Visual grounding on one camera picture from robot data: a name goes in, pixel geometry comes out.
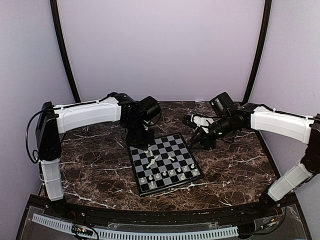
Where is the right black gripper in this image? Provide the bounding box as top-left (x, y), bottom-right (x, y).
top-left (189, 114), bottom-right (234, 150)

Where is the right black frame post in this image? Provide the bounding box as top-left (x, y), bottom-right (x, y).
top-left (242, 0), bottom-right (272, 104)

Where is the white slotted cable duct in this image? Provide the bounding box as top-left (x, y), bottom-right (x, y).
top-left (31, 213), bottom-right (239, 240)

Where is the left black frame post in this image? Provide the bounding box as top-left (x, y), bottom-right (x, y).
top-left (49, 0), bottom-right (81, 103)

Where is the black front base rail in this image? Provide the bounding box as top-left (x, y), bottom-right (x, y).
top-left (27, 193), bottom-right (298, 226)

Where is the white chess queen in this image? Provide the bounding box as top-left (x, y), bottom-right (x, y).
top-left (146, 155), bottom-right (159, 169)

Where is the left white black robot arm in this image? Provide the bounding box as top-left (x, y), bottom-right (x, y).
top-left (26, 92), bottom-right (162, 218)

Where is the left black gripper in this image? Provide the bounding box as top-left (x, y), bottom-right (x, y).
top-left (125, 118), bottom-right (156, 151)

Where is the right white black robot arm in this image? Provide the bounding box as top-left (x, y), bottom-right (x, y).
top-left (182, 92), bottom-right (320, 217)

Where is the white chess king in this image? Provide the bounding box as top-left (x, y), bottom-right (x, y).
top-left (144, 146), bottom-right (154, 157)

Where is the black and white chessboard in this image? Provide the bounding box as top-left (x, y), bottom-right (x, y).
top-left (127, 132), bottom-right (204, 197)

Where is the black frame post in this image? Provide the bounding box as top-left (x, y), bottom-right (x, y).
top-left (49, 0), bottom-right (81, 103)
top-left (242, 0), bottom-right (272, 104)

